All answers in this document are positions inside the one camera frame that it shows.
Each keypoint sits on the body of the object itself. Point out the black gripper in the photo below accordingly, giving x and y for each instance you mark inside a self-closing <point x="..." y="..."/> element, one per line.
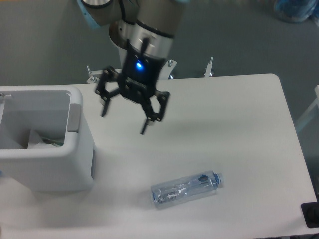
<point x="140" y="74"/>

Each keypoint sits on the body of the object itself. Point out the white plastic packaging bag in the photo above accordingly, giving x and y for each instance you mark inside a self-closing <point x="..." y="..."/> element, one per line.
<point x="54" y="142"/>

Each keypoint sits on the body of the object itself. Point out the clear plastic water bottle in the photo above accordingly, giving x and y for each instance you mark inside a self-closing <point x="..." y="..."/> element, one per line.
<point x="185" y="189"/>

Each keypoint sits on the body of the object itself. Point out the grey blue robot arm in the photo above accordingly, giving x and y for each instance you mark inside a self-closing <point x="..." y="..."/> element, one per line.
<point x="164" y="14"/>

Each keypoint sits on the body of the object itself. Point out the white trash can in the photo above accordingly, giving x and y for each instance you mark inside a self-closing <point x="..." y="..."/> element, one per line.
<point x="29" y="112"/>

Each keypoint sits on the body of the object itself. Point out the blue plastic bag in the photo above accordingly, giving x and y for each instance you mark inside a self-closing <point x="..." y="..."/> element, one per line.
<point x="294" y="11"/>

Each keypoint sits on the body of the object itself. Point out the black device at table edge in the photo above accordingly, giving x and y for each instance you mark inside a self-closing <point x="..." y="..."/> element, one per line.
<point x="310" y="212"/>

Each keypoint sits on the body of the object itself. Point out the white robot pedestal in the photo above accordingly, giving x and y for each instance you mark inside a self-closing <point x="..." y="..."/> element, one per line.
<point x="124" y="52"/>

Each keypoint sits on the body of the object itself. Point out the white frame at right edge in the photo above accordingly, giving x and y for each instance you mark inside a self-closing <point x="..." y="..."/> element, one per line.
<point x="309" y="114"/>

